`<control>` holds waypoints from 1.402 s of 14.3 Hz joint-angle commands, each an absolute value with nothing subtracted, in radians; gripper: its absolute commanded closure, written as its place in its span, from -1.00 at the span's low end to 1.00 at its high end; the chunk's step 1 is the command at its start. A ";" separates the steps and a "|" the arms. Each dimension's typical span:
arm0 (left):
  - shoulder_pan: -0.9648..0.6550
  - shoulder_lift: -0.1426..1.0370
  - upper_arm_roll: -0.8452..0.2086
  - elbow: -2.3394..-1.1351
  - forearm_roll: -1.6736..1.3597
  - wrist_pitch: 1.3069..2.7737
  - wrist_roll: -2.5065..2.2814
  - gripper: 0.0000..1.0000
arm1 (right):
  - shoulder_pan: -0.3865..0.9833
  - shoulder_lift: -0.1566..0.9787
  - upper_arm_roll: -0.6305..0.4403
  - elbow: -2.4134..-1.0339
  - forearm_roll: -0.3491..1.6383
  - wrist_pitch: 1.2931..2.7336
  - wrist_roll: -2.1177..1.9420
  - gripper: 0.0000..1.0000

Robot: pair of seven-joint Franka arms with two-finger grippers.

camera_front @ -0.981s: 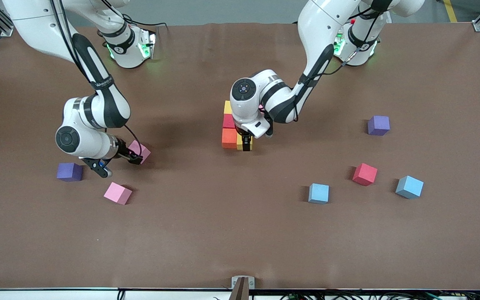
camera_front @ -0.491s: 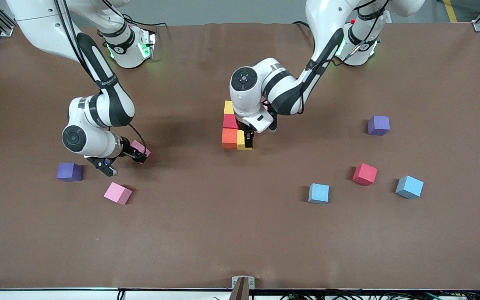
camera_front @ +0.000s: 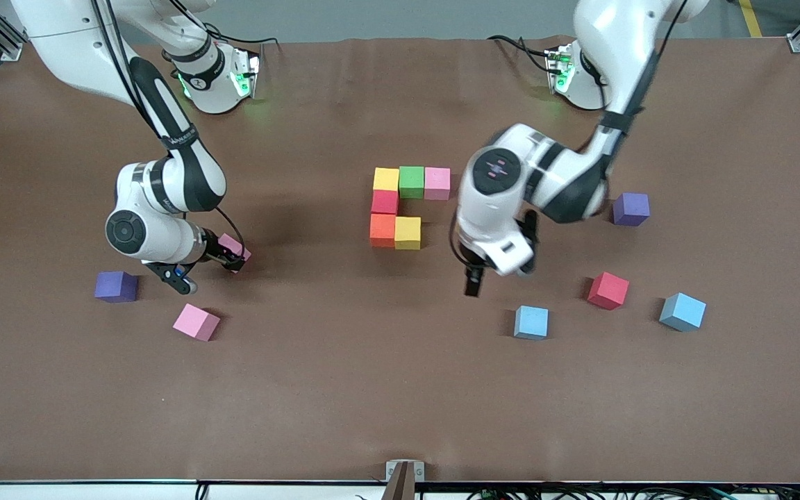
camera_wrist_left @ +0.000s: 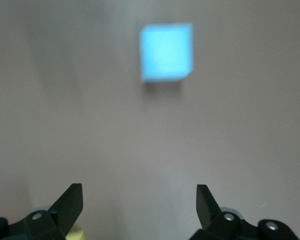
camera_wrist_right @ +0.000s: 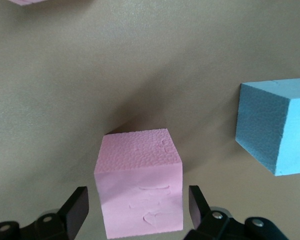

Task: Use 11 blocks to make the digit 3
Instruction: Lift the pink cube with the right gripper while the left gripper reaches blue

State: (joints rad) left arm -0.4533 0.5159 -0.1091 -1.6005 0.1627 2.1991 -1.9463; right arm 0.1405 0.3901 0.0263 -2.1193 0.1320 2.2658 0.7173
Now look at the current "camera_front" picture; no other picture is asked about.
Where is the pink foam cube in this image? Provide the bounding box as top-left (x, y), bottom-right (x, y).
top-left (424, 167), bottom-right (452, 201)
top-left (217, 233), bottom-right (252, 274)
top-left (172, 303), bottom-right (222, 342)

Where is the blue foam cube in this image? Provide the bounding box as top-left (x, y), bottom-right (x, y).
top-left (659, 292), bottom-right (707, 332)
top-left (514, 306), bottom-right (550, 341)

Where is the orange foam cube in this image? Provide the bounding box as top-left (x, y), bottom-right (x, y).
top-left (369, 213), bottom-right (398, 249)

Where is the green foam cube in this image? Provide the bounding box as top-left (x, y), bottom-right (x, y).
top-left (400, 167), bottom-right (427, 201)

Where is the purple foam cube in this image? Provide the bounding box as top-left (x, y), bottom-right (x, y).
top-left (612, 192), bottom-right (651, 227)
top-left (94, 271), bottom-right (138, 303)

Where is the brown table cover mat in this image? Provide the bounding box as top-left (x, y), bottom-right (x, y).
top-left (0, 35), bottom-right (800, 485)

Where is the black arm base cable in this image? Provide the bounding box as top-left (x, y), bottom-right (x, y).
top-left (219, 33), bottom-right (280, 48)
top-left (487, 33), bottom-right (559, 70)

